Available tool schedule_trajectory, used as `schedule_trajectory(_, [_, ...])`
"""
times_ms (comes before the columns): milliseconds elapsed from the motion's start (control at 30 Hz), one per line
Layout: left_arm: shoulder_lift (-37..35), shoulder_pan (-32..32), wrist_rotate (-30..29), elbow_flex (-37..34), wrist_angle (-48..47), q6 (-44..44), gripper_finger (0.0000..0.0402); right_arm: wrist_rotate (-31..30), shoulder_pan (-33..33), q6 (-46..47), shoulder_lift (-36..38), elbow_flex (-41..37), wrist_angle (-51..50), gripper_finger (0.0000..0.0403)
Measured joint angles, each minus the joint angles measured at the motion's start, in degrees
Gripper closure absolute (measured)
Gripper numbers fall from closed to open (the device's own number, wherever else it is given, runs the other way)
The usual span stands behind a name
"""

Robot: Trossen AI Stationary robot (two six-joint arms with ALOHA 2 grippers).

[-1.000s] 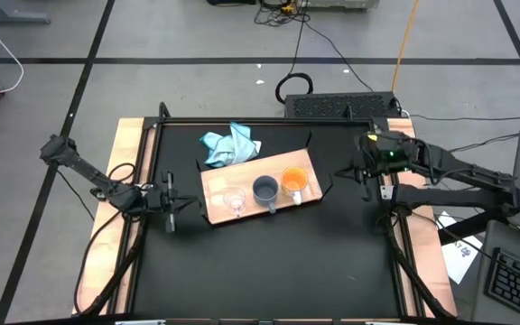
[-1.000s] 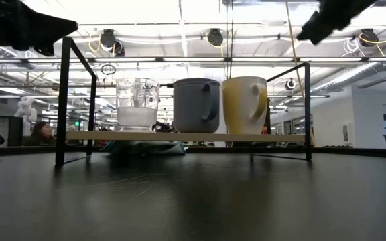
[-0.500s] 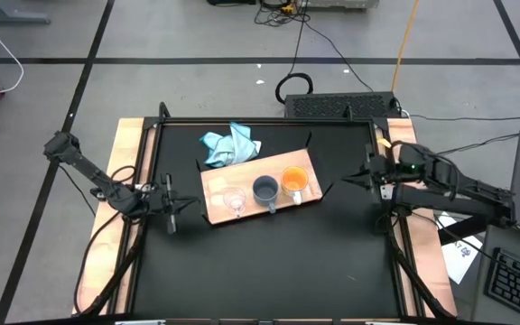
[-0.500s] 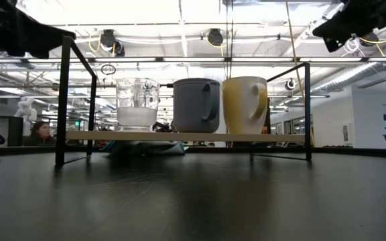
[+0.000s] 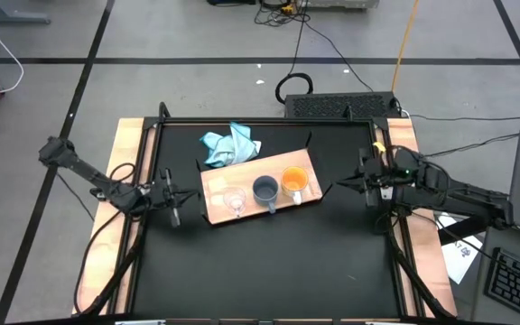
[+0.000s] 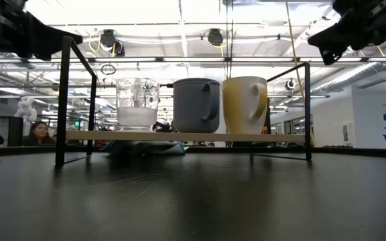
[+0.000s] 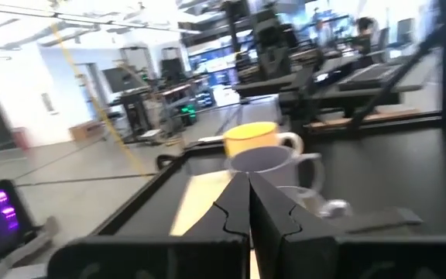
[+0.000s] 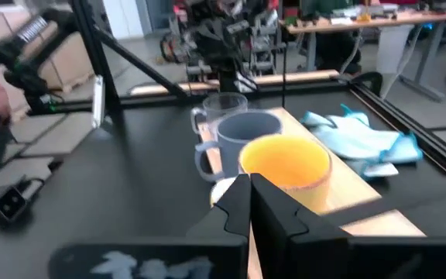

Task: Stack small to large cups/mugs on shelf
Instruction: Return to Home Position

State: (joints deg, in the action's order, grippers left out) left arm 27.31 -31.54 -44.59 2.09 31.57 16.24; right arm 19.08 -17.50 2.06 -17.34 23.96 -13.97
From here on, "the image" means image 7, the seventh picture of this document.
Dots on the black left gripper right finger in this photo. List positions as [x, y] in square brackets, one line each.
[273, 217]

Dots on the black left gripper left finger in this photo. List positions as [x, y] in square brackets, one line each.
[230, 213]

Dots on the grey ceramic mug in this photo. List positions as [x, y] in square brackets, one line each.
[261, 160]

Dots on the clear glass cup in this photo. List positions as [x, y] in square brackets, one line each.
[335, 209]

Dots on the yellow ceramic mug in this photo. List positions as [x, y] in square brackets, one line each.
[250, 139]

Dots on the cardboard box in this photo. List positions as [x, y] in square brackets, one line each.
[86, 130]

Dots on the black keyboard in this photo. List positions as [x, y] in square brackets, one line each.
[370, 76]

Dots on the person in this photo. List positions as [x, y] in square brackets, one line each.
[323, 33]
[364, 36]

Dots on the grey monitor stand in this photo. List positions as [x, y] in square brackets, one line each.
[25, 252]

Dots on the red bin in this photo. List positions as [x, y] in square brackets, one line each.
[21, 138]

